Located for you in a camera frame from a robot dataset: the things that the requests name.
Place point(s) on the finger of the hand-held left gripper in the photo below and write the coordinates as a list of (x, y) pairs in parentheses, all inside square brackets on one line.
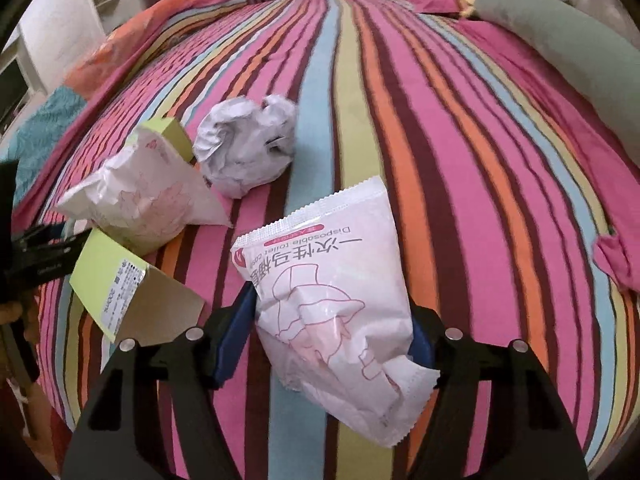
[(50, 238)]

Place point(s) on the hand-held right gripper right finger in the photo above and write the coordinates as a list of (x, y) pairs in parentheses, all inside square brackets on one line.
[(424, 342)]

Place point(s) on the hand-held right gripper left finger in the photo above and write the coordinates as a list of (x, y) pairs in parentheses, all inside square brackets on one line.
[(235, 332)]

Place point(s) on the light green box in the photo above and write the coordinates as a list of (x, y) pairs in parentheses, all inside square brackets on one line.
[(105, 270)]

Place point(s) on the white packet with pink print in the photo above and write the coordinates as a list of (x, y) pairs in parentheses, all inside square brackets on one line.
[(325, 310), (145, 195)]

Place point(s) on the white paper ball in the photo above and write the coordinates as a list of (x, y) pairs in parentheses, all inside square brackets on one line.
[(240, 145)]

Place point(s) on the orange and teal quilt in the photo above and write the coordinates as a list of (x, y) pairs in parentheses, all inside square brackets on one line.
[(45, 130)]

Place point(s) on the black television screen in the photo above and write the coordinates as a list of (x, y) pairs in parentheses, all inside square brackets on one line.
[(10, 95)]

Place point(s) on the striped bed sheet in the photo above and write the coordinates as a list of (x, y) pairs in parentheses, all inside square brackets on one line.
[(450, 160)]

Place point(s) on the white wardrobe cabinet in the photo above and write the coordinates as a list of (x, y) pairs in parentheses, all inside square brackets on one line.
[(55, 35)]

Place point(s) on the pink pillow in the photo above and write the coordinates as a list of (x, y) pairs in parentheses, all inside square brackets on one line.
[(435, 0), (550, 125)]

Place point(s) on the green plush pillow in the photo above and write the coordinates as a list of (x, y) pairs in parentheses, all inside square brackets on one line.
[(575, 50)]

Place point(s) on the small yellow toy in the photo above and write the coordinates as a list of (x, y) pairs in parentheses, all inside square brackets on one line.
[(467, 4)]

